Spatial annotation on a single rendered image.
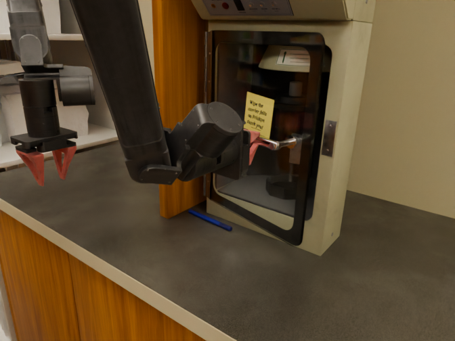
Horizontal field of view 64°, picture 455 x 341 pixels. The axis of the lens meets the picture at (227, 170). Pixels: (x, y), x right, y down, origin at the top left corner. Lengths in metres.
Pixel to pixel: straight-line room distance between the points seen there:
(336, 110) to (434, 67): 0.44
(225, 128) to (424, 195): 0.79
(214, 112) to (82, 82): 0.32
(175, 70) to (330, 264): 0.54
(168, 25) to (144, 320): 0.63
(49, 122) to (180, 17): 0.36
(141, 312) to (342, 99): 0.59
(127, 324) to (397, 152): 0.84
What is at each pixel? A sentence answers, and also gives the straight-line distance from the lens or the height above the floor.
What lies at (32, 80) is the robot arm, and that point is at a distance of 0.75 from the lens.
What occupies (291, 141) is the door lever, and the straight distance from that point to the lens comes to 0.68.
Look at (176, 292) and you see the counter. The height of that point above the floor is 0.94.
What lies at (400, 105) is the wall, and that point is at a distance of 1.13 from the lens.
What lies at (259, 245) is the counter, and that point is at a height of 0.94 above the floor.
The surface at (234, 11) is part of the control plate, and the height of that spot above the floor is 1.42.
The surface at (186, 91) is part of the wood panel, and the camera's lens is 0.90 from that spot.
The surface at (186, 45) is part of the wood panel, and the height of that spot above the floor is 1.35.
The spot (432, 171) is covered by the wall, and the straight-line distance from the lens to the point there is 1.15.
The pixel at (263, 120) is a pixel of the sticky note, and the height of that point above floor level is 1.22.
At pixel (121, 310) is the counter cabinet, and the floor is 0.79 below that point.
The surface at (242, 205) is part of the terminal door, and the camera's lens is 0.83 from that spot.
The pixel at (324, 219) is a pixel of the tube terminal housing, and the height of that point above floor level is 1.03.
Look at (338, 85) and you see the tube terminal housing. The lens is 0.72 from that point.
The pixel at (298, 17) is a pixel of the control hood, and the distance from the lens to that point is 0.72.
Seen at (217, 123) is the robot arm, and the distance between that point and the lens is 0.49.
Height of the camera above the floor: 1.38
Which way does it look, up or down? 20 degrees down
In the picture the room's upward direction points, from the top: 2 degrees clockwise
